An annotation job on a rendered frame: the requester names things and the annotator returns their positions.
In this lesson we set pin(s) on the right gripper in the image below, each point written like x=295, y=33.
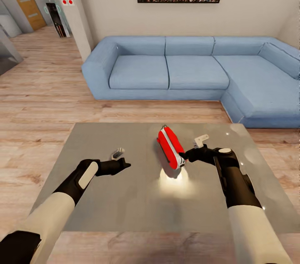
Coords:
x=194, y=154

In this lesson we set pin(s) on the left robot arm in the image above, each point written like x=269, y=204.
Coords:
x=32, y=240

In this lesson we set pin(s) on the coffee table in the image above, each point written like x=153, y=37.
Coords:
x=151, y=196

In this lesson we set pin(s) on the standing mirror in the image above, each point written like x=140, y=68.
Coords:
x=57, y=17

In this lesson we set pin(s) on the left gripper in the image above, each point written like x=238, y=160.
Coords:
x=116, y=166

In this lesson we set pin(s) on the sofa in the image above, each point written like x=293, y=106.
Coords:
x=255, y=78

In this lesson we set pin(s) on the radio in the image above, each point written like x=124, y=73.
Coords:
x=171, y=148

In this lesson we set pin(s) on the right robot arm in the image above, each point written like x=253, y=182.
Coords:
x=254, y=238

